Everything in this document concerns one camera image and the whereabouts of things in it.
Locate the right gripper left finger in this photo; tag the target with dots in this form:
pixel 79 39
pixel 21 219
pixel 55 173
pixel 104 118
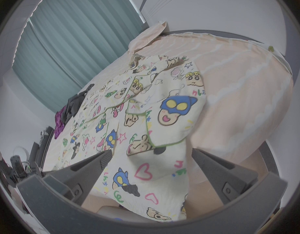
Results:
pixel 84 181

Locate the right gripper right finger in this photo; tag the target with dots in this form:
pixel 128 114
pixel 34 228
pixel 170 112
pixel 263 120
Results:
pixel 220 179

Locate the white printed pyjama top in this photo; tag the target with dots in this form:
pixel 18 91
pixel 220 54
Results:
pixel 140 130

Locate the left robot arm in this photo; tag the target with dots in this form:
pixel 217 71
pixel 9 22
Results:
pixel 15 167

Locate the bed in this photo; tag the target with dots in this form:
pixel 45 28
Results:
pixel 237 94

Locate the purple garment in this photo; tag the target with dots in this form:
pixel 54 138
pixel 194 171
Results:
pixel 59 125

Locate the black garment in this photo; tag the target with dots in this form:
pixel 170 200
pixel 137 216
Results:
pixel 75 103

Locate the blue-green curtain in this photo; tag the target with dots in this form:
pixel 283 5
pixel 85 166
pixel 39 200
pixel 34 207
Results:
pixel 67 45

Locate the pale pink pillow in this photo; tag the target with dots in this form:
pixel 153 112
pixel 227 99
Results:
pixel 147 35

